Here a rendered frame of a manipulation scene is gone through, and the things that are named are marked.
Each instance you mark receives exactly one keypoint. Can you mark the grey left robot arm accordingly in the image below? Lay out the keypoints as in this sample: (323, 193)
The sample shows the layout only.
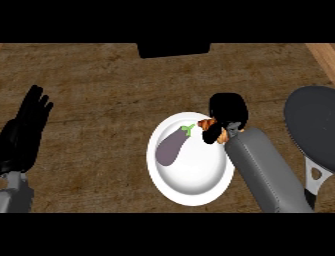
(8, 196)

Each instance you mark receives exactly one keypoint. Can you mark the white round plate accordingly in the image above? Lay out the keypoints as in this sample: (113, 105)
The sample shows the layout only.
(190, 166)

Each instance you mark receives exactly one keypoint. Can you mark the golden brown croissant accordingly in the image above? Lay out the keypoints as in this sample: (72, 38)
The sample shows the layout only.
(206, 124)

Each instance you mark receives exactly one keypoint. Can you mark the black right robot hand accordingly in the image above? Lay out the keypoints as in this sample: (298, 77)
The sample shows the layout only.
(230, 108)

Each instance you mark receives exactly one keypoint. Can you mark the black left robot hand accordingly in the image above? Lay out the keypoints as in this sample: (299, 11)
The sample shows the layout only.
(21, 133)

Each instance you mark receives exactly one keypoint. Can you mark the dark grey frying pan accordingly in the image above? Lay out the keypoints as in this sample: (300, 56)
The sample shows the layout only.
(323, 126)

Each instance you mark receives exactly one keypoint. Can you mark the purple eggplant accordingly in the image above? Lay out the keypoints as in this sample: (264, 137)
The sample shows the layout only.
(172, 146)

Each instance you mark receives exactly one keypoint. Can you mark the black box appliance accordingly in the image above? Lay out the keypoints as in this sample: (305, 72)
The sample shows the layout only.
(173, 49)

